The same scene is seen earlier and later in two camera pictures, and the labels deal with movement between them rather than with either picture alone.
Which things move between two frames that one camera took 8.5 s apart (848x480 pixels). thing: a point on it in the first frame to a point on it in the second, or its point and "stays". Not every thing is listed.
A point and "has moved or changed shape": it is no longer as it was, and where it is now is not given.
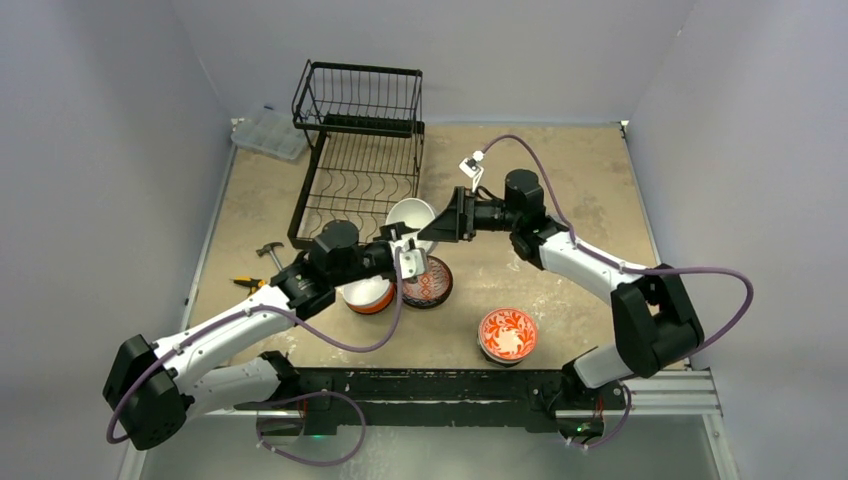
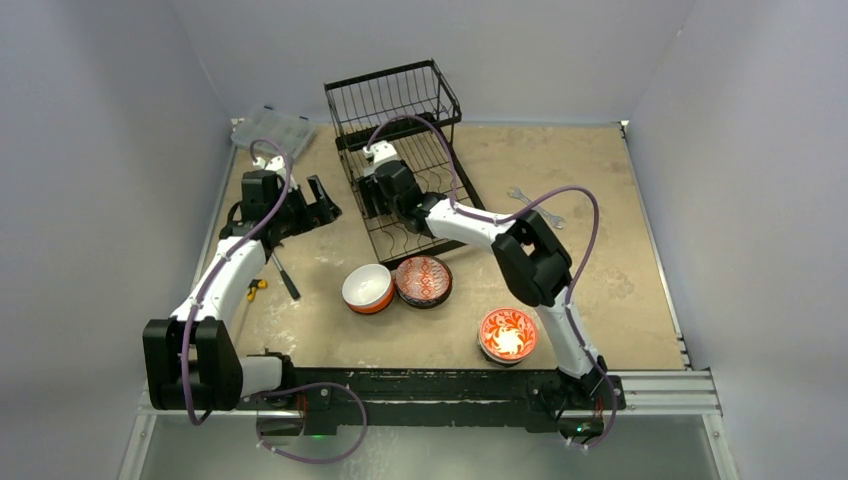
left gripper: x=388 y=235 to x=320 y=213
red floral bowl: x=506 y=335 stays
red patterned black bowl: x=430 y=289 stays
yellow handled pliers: x=253 y=284 stays
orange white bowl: x=369 y=295 stays
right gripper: x=467 y=214 to x=371 y=196
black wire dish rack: x=367 y=159 has moved or changed shape
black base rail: x=400 y=400 stays
